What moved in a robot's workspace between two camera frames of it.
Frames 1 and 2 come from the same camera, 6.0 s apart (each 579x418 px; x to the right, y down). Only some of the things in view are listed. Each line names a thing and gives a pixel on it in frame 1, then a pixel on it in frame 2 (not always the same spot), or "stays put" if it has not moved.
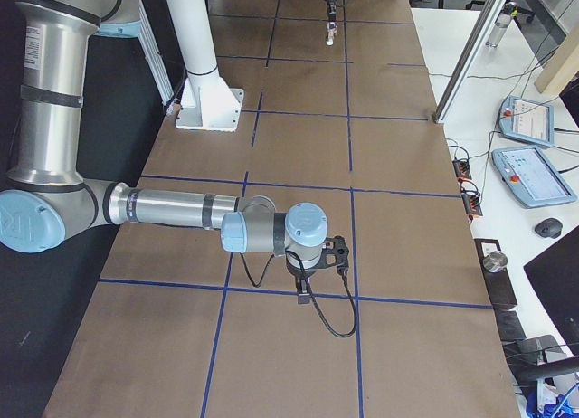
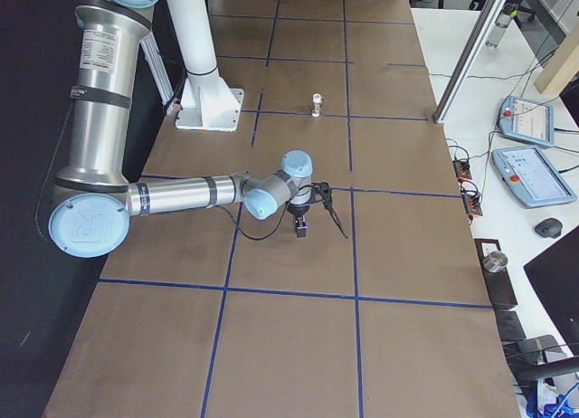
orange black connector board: [462, 170] stays put
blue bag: [561, 409] stays put
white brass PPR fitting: [332, 28] -> [317, 99]
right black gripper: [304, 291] -> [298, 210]
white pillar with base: [208, 103] stays put
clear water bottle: [501, 24] stays put
